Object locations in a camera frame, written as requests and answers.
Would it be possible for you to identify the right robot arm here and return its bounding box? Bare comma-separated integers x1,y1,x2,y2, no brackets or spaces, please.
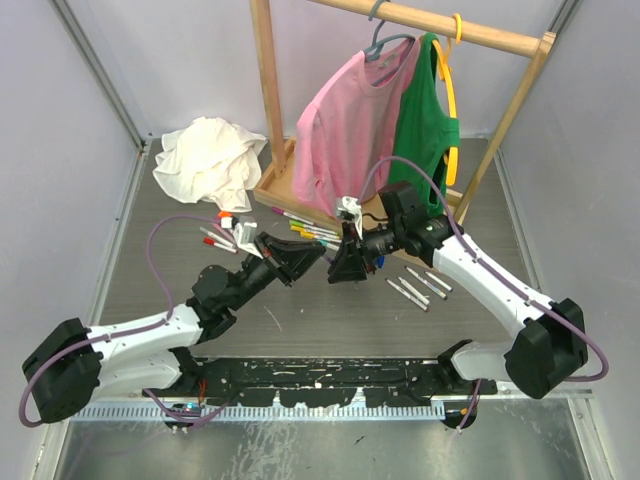
328,182,588,399

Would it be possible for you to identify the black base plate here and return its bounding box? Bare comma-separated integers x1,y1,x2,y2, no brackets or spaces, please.
153,358,475,408

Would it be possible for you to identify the pink t-shirt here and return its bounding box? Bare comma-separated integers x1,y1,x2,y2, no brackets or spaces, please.
291,39,420,216

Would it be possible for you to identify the grey cap marker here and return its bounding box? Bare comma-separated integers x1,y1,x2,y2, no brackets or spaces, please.
398,277,430,306

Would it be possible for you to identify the green cap marker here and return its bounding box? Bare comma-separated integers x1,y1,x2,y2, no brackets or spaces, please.
289,216,338,236

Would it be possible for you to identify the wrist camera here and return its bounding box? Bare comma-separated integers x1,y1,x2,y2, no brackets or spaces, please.
335,196,363,238
219,215,262,258

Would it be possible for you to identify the wooden clothes rack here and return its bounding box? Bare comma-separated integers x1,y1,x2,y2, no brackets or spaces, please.
248,0,557,275

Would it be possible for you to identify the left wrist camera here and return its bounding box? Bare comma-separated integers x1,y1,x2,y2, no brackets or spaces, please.
219,215,262,258

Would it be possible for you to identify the red cap marker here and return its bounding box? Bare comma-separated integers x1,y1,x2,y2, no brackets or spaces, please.
203,237,237,254

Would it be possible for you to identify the grey clothes hanger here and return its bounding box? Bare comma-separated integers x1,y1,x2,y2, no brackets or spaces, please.
364,20,416,87

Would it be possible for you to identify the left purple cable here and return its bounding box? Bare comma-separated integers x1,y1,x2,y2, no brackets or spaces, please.
17,214,236,431

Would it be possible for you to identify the pink cap marker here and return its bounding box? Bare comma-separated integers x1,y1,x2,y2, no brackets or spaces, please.
199,226,234,247

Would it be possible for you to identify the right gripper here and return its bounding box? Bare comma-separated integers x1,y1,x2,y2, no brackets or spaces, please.
328,219,405,283

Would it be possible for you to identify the white crumpled cloth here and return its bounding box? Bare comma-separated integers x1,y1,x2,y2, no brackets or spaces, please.
153,117,267,213

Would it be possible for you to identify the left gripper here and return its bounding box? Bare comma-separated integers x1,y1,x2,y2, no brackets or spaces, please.
226,230,323,311

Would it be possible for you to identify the green tank top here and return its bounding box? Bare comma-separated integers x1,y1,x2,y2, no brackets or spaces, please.
388,33,460,216

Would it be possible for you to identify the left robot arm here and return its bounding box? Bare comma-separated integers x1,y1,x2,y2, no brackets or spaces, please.
19,232,326,428

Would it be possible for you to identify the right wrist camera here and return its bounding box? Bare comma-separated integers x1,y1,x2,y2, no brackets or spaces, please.
335,196,363,238

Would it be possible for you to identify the yellow cap marker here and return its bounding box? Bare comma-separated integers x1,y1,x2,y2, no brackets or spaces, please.
289,222,341,243

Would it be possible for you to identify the grey cable duct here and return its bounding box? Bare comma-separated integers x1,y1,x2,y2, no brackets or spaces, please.
72,401,446,422

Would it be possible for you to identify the magenta cap marker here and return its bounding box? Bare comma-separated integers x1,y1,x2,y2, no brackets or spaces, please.
270,206,315,225

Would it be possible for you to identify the blue cap marker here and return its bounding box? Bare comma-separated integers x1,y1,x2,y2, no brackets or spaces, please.
404,266,448,300

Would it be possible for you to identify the yellow clothes hanger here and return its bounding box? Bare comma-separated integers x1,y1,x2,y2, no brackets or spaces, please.
431,13,462,187

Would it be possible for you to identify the white marker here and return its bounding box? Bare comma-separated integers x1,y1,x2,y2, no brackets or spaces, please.
425,270,453,292

